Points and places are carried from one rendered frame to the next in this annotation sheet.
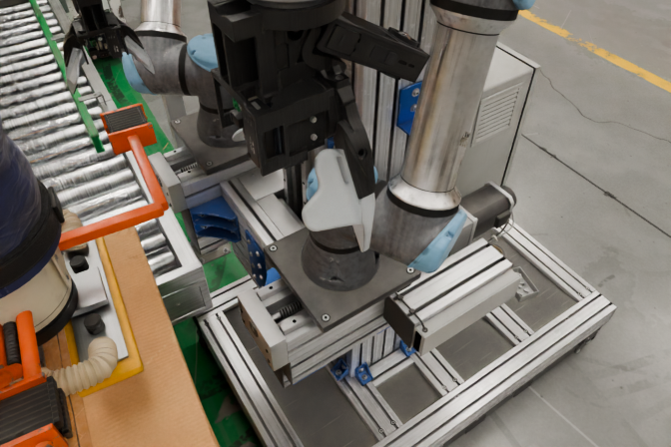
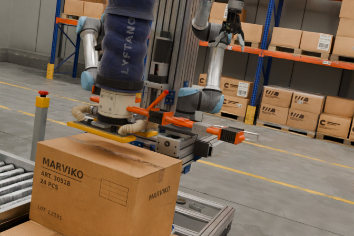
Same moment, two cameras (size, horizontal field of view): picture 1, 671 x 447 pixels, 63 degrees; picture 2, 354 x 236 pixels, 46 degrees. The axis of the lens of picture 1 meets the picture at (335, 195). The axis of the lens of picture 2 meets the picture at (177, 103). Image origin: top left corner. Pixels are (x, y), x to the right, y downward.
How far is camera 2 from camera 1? 1.93 m
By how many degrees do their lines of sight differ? 47
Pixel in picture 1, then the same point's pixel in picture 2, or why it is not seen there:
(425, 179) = (215, 82)
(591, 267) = not seen: hidden behind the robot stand
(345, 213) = (242, 42)
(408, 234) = (214, 97)
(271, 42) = (235, 14)
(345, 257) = (191, 116)
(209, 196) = not seen: hidden behind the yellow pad
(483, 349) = (198, 225)
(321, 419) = not seen: outside the picture
